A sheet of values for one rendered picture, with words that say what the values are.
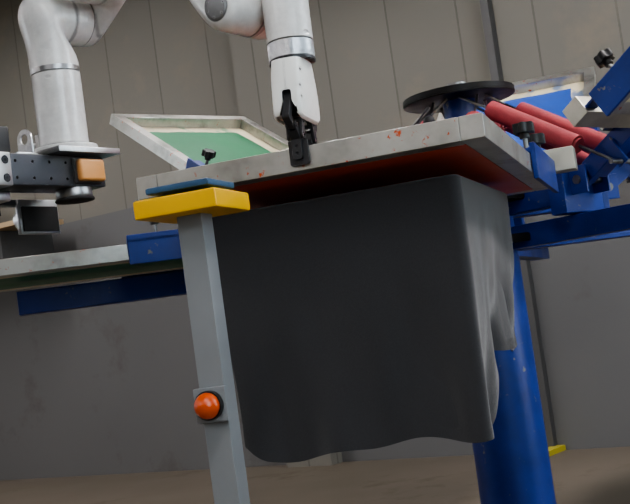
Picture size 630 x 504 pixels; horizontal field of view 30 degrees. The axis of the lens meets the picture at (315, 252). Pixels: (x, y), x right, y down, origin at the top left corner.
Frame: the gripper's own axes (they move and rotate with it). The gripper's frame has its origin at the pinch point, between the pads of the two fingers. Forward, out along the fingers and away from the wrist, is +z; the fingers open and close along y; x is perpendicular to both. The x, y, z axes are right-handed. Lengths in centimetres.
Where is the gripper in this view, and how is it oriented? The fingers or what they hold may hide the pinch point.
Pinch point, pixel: (304, 154)
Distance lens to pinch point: 186.6
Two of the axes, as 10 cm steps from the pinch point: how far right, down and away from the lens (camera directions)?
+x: 9.4, -1.5, -3.1
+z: 1.2, 9.9, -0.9
